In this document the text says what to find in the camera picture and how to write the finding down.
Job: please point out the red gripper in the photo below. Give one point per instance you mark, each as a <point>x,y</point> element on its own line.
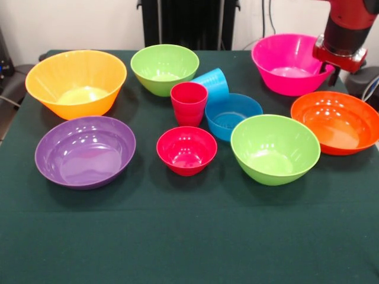
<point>340,60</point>

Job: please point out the pink bowl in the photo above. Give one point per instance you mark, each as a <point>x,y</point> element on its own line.
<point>284,56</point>

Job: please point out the blue cup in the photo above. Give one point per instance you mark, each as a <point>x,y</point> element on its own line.
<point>213,81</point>

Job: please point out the red cup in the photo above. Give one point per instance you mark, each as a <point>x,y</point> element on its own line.
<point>189,109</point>

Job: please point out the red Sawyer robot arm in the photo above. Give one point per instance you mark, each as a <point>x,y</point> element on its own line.
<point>349,26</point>

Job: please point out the black office chair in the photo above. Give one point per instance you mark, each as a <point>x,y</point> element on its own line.
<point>17,80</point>
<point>361,84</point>

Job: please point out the orange bowl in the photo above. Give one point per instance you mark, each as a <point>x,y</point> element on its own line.
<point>334,118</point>

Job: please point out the green bowl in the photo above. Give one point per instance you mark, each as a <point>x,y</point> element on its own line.
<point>164,63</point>
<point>275,142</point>

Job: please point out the blue bowl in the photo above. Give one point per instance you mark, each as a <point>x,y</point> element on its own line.
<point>219,121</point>

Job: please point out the red bowl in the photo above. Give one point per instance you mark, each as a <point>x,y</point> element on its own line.
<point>186,148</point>

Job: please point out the dark green tablecloth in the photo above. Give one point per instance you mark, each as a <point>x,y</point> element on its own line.
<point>189,236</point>

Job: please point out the purple bowl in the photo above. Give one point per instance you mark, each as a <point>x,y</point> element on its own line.
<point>86,148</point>

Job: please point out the yellow bowl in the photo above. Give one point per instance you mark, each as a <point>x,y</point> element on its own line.
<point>74,71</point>

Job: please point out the black computer box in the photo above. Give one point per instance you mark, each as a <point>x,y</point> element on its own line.
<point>6,59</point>

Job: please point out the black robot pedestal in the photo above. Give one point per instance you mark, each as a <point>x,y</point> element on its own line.
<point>189,23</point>

